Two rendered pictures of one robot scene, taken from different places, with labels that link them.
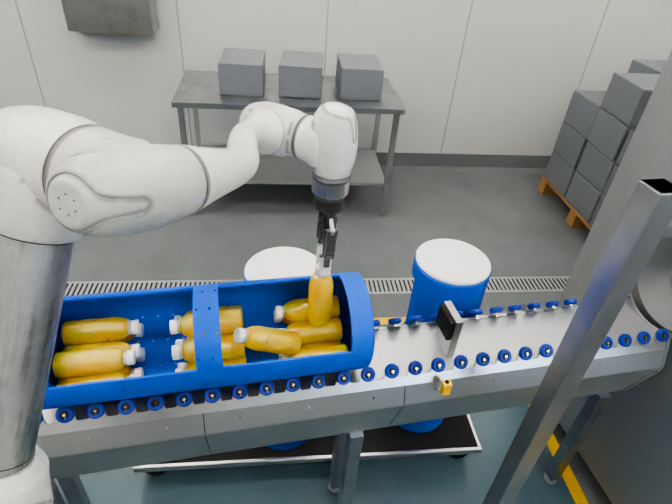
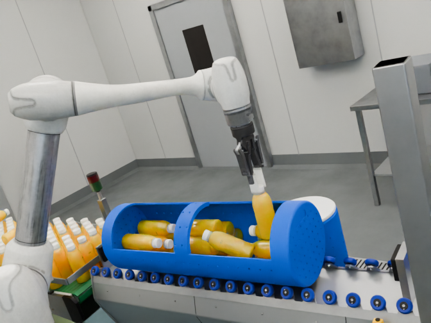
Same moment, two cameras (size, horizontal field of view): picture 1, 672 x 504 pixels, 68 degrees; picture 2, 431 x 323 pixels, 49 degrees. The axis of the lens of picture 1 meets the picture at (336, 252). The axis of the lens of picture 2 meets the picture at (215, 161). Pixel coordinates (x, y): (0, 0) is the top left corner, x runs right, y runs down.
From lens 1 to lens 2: 1.13 m
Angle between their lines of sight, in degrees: 51
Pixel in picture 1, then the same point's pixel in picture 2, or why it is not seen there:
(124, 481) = not seen: outside the picture
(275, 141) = (200, 89)
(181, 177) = (53, 91)
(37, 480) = (34, 254)
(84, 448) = (137, 302)
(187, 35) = (387, 54)
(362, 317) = (279, 230)
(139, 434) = (161, 301)
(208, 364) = (179, 249)
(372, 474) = not seen: outside the picture
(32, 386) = (33, 202)
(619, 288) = (403, 182)
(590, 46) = not seen: outside the picture
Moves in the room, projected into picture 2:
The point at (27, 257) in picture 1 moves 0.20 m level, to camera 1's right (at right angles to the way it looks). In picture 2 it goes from (31, 138) to (54, 138)
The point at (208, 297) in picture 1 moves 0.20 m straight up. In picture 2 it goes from (194, 206) to (178, 157)
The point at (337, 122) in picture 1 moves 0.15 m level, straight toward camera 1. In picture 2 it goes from (216, 68) to (178, 82)
